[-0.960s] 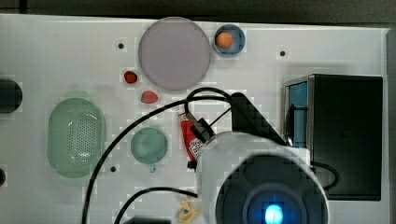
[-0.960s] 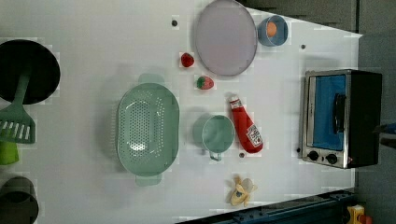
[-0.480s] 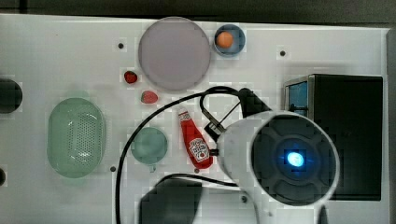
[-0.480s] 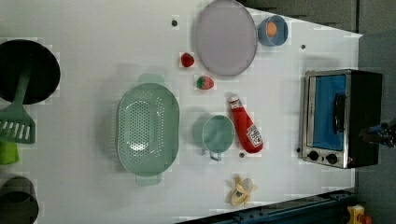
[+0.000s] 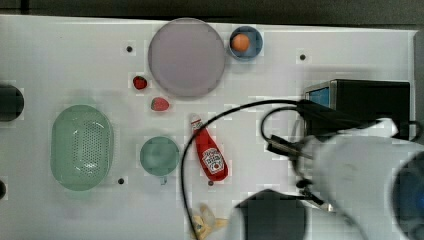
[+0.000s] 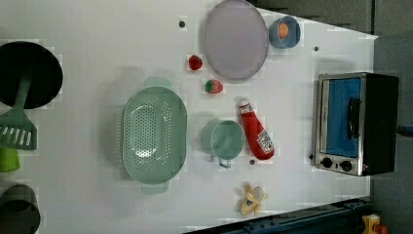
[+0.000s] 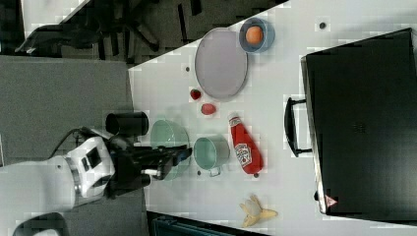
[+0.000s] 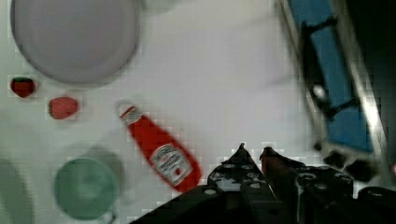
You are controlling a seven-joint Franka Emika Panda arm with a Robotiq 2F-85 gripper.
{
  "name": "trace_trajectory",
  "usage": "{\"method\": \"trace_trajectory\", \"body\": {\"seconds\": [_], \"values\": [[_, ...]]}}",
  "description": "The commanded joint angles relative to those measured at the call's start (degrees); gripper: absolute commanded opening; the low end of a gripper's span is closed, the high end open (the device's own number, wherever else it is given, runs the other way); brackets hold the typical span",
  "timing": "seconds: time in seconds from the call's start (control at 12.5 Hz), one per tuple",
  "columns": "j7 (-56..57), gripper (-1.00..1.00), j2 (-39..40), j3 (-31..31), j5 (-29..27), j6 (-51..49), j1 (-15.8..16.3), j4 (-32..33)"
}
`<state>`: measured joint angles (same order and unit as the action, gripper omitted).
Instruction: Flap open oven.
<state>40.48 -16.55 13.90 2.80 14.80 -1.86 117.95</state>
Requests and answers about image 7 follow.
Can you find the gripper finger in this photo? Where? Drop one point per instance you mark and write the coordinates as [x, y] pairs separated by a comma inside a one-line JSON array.
[[172, 155], [157, 172]]

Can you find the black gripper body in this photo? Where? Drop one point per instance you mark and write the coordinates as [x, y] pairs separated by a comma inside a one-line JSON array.
[[128, 162]]

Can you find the black toaster oven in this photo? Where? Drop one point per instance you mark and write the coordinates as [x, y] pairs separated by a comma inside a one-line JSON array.
[[361, 108]]

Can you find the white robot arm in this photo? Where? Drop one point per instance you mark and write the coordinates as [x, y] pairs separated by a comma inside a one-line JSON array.
[[36, 194]]

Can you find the green oval colander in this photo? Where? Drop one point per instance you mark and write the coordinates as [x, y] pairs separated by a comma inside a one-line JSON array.
[[165, 133]]

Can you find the black cylindrical cup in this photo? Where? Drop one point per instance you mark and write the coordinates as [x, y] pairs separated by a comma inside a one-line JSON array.
[[127, 124]]

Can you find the green mug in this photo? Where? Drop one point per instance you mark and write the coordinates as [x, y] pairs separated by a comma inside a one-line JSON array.
[[211, 153]]

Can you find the pink strawberry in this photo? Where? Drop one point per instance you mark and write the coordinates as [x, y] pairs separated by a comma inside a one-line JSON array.
[[208, 109]]

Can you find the red strawberry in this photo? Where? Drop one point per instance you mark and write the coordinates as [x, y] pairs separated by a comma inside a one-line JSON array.
[[195, 94]]

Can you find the red ketchup bottle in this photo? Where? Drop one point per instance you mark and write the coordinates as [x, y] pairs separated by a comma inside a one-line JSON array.
[[247, 152]]

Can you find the peeled banana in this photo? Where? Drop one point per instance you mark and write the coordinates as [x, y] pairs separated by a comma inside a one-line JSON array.
[[254, 212]]

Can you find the lilac round plate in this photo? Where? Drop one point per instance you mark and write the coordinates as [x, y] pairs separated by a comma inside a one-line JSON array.
[[221, 64]]

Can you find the orange fruit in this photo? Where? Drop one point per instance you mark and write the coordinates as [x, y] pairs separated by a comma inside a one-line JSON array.
[[254, 35]]

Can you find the blue bowl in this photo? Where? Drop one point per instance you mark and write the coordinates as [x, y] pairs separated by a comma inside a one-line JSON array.
[[268, 39]]

